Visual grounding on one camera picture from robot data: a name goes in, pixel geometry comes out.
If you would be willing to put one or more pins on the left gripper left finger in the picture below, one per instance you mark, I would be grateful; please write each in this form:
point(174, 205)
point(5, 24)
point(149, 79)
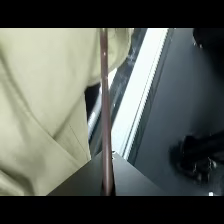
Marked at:
point(83, 181)

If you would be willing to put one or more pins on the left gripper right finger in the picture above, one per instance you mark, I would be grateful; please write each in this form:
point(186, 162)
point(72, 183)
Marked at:
point(136, 181)

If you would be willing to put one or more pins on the olive green long-sleeved shirt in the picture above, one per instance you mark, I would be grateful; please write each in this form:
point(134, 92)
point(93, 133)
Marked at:
point(40, 100)

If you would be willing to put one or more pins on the brown clothes hanger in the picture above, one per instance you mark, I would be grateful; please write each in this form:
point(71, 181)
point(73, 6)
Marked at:
point(106, 126)

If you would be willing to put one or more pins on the silver frame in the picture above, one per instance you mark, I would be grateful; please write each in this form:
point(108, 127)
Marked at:
point(143, 90)

